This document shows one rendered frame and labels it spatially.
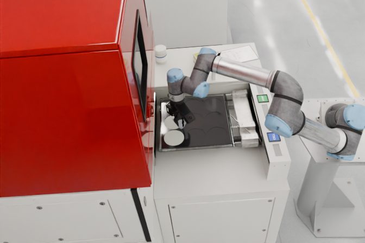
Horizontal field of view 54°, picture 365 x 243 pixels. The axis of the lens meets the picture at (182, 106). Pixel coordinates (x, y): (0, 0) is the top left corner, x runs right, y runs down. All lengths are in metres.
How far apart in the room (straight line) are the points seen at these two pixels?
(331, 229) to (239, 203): 0.99
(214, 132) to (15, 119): 1.04
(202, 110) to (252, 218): 0.61
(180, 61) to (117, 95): 1.25
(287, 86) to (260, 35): 2.65
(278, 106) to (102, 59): 0.81
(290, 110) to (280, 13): 3.12
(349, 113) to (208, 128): 0.66
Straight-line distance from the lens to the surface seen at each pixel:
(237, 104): 1.98
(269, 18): 4.39
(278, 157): 1.67
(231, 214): 1.87
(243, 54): 2.18
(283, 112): 1.45
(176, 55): 2.19
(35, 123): 1.06
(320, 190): 2.37
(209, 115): 1.89
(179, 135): 1.81
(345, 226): 2.67
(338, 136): 1.72
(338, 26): 4.39
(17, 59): 0.91
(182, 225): 1.93
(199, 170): 1.77
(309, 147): 1.92
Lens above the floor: 2.27
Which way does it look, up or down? 45 degrees down
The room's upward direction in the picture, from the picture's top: 5 degrees counter-clockwise
